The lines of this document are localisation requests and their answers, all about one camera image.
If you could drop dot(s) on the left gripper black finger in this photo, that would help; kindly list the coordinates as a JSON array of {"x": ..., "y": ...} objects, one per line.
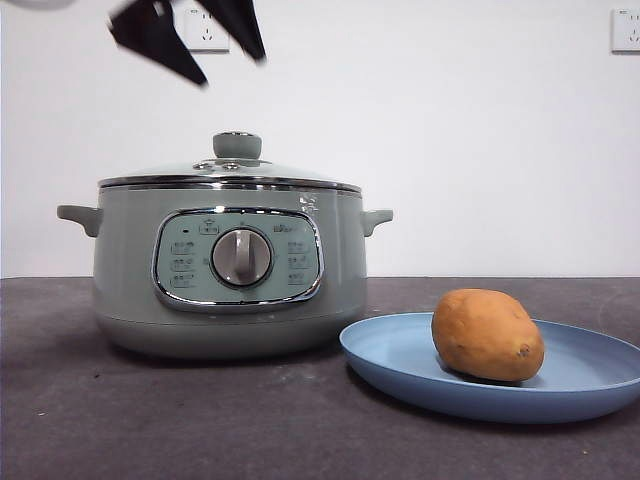
[
  {"x": 155, "y": 35},
  {"x": 237, "y": 25}
]

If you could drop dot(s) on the glass lid with green knob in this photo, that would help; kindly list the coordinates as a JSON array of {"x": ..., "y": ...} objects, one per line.
[{"x": 237, "y": 146}]

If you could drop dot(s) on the brown potato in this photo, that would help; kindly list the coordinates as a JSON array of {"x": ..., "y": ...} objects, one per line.
[{"x": 485, "y": 335}]

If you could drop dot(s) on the pale green electric steamer pot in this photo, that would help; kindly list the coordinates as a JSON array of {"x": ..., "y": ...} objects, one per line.
[{"x": 130, "y": 260}]

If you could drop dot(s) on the blue round plate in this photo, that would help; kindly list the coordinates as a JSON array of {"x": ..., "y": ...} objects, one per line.
[{"x": 400, "y": 360}]

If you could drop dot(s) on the white wall socket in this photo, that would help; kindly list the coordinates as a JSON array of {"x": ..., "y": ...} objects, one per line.
[
  {"x": 626, "y": 31},
  {"x": 216, "y": 37}
]

